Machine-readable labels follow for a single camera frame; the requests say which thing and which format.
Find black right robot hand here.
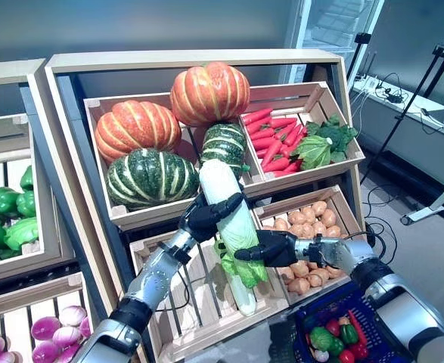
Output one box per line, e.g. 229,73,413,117
233,230,300,268

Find round light green cabbage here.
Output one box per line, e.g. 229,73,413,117
291,135,334,171
4,217,40,251

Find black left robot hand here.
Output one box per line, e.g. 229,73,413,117
179,191,245,243

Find black desk cables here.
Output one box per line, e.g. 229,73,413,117
352,71,444,135

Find large green striped pumpkin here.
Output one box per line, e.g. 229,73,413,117
106,147,200,212

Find blue plastic shopping basket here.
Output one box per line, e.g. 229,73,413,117
295,281,400,363

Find wooden onion crate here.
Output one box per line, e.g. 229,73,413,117
0,271,96,363

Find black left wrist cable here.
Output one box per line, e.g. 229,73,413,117
154,264,192,314

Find black floor cables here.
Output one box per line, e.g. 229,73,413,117
359,177,400,265

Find wooden pepper crate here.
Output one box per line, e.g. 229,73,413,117
0,113,77,287

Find dark green leafy vegetable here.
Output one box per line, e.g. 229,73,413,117
306,114,359,163

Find small green striped pumpkin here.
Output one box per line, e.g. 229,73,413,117
200,123,251,178

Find wooden carrot crate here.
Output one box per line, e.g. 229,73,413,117
238,81,367,198

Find orange striped pumpkin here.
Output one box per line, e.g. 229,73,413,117
95,100,182,164
169,61,251,128

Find wooden pumpkin crate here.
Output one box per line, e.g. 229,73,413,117
83,92,267,232

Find white power strip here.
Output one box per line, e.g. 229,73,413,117
359,74,380,91

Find wooden potato crate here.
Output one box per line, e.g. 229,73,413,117
251,184,367,307

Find black tripod with device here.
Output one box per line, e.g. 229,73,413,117
345,32,374,82

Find black slanted stand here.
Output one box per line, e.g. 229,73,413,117
360,36,444,186

